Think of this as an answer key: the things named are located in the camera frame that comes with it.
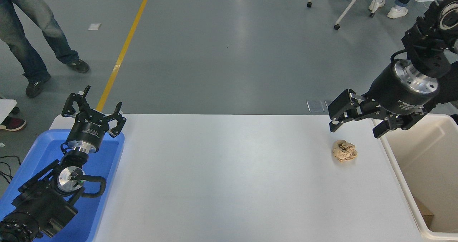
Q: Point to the small white table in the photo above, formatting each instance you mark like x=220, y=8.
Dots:
x=5, y=108

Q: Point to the grey metal floor plate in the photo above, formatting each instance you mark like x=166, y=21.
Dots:
x=315, y=105
x=327, y=102

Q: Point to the seated person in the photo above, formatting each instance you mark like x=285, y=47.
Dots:
x=397, y=12

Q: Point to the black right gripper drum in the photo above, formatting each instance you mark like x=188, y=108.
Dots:
x=393, y=95

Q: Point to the white wheeled chair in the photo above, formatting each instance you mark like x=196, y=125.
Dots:
x=354, y=0

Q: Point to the blue plastic tray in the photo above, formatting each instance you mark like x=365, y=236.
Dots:
x=103, y=159

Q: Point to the tan paper ball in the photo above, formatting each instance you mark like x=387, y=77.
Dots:
x=344, y=151

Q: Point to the white paper scrap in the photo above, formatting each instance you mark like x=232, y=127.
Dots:
x=94, y=26

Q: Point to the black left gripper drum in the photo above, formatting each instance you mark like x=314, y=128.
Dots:
x=87, y=131

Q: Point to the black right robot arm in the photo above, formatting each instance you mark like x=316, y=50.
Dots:
x=425, y=52

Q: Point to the large pale bin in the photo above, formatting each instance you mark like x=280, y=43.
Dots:
x=429, y=156

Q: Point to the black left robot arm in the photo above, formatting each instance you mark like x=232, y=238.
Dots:
x=39, y=202

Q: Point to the standing person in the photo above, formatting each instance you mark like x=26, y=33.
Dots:
x=21, y=38

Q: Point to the person's dark red shoe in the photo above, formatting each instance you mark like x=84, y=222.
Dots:
x=12, y=124

